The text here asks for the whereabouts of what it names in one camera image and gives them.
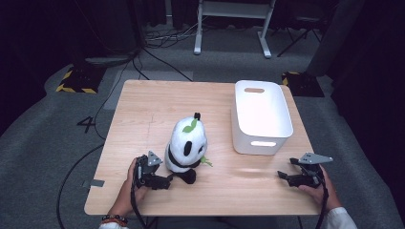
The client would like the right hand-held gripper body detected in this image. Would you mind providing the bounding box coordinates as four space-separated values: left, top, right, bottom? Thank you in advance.
297 152 334 189

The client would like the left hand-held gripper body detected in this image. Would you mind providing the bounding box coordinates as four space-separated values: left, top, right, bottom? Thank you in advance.
133 151 164 189

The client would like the panda plush toy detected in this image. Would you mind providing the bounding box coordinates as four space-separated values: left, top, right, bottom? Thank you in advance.
163 112 214 185

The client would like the white plastic storage bin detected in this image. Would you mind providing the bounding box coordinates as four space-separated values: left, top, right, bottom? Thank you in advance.
230 79 294 156

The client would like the person's right hand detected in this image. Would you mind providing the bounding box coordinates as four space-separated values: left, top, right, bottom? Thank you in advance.
298 165 342 213

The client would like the person's left hand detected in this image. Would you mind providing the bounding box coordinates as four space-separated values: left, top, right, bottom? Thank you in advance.
109 157 149 218

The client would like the person's right white sleeve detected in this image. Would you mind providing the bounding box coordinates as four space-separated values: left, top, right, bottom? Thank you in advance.
323 207 359 229

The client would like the person's white sleeve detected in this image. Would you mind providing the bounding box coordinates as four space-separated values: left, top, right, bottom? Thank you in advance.
98 221 129 229
323 207 359 229

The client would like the grey tape strip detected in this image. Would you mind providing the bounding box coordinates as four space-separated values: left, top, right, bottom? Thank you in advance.
81 178 105 189

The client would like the person's left white sleeve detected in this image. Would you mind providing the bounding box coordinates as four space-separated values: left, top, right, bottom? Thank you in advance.
98 221 129 229

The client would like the black yellow striped base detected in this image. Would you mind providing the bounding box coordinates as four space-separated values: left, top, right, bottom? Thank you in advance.
281 71 325 98
55 65 107 94

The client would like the black tripod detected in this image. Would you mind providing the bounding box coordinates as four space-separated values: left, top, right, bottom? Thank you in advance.
276 15 323 58

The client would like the grey curtain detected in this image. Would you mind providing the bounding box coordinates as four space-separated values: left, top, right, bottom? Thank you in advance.
306 0 366 77

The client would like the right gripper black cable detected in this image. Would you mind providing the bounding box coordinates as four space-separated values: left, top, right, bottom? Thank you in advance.
314 179 330 229

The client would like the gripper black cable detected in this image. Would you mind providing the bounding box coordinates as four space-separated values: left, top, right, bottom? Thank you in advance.
314 179 330 229
130 186 148 229

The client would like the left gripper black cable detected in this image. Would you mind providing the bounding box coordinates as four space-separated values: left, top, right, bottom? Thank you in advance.
130 186 148 229

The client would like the beaded bracelet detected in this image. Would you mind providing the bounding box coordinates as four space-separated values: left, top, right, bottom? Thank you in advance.
100 214 129 225

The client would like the thin black floor cable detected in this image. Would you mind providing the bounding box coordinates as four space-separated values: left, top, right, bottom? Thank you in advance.
94 61 130 141

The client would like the thick black floor cable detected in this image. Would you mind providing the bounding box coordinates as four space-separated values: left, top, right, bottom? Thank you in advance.
56 142 106 229

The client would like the bundle of floor cables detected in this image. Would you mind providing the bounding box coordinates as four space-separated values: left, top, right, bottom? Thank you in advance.
144 18 204 50

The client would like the white desk frame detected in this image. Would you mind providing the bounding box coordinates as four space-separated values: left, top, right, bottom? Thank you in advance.
193 0 277 59

